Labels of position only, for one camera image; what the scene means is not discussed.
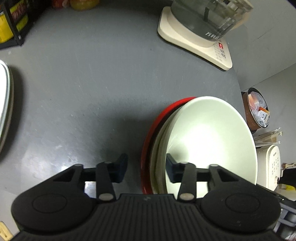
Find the beige bowl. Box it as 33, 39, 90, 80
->
149, 105, 186, 194

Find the black metal spice rack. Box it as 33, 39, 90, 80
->
1, 1, 34, 50

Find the orange juice bottle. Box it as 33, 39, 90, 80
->
70, 0, 100, 11

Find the cream white bowl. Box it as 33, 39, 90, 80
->
157, 96, 258, 195

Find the white rice cooker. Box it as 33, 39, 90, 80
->
256, 145, 281, 191

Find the white plate blue rim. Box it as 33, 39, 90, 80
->
1, 60, 14, 151

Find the red rimmed bowl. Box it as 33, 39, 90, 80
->
140, 96, 196, 194

